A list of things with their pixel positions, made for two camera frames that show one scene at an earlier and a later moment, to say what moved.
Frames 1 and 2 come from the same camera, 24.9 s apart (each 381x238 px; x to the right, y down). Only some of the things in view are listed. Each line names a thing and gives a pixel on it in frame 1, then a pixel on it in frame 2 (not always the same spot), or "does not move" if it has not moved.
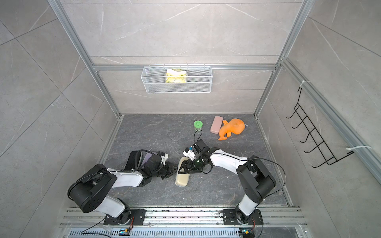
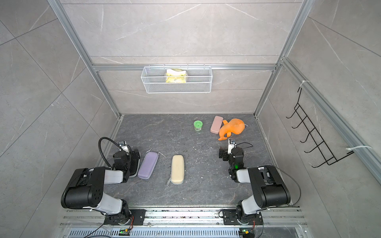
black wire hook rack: x=328 y=157 does not move
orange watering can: x=235 y=125 does not move
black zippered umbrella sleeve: x=132 y=161 does not move
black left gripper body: x=164 y=171 -> x=129 y=160
